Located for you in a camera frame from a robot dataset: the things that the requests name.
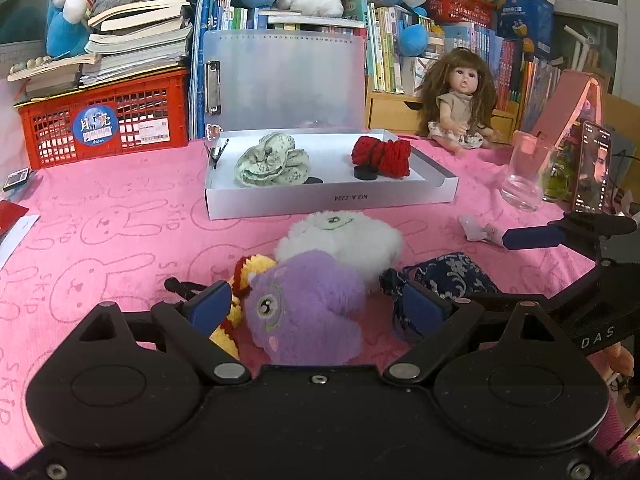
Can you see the navy floral fabric pouch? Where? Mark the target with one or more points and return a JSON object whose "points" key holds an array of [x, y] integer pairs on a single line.
{"points": [[449, 276]]}

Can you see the brown haired baby doll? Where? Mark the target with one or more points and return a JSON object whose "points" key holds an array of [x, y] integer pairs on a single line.
{"points": [[458, 96]]}

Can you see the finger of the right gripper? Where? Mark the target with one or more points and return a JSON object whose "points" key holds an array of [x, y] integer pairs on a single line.
{"points": [[533, 238], [500, 299]]}

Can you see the clear drinking glass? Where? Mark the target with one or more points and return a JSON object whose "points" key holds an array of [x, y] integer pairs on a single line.
{"points": [[528, 172]]}

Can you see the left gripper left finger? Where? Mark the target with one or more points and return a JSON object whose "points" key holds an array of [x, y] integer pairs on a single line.
{"points": [[188, 324]]}

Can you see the smartphone showing video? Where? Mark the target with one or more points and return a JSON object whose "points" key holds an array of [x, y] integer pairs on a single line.
{"points": [[592, 169]]}

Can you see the black binder clip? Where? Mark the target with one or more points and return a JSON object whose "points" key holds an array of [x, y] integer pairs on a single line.
{"points": [[214, 150]]}

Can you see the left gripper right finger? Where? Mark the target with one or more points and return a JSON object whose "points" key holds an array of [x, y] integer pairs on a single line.
{"points": [[444, 326]]}

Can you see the red knitted scrunchie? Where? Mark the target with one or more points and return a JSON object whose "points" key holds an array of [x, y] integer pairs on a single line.
{"points": [[389, 158]]}

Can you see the person's right hand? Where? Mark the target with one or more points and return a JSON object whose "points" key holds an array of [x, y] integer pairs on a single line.
{"points": [[616, 359]]}

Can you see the translucent plastic clipboard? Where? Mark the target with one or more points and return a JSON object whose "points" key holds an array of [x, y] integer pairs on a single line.
{"points": [[256, 79]]}

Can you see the pink bunny blanket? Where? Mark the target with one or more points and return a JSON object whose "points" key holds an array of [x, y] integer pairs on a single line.
{"points": [[117, 228]]}

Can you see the yellow red knitted charm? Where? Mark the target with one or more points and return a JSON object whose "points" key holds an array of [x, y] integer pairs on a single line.
{"points": [[240, 299]]}

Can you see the green checked scrunchie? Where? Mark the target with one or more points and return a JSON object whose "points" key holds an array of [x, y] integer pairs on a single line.
{"points": [[274, 161]]}

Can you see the stack of books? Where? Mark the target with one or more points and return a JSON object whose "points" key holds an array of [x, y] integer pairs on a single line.
{"points": [[127, 38]]}

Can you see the purple fluffy plush pouch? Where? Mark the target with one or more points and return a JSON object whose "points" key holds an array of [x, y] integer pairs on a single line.
{"points": [[300, 311]]}

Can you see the red plastic crate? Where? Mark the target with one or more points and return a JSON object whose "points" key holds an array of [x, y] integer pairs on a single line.
{"points": [[133, 115]]}

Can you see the left blue plush toy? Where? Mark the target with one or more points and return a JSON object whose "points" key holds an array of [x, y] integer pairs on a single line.
{"points": [[67, 27]]}

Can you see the white shallow cardboard box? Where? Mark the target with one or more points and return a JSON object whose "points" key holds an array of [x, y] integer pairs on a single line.
{"points": [[428, 182]]}

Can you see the blue cardboard box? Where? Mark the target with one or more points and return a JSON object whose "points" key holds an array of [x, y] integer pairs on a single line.
{"points": [[528, 20]]}

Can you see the white fluffy plush pouch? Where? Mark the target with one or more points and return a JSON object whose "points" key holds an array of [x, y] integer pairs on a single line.
{"points": [[357, 241]]}

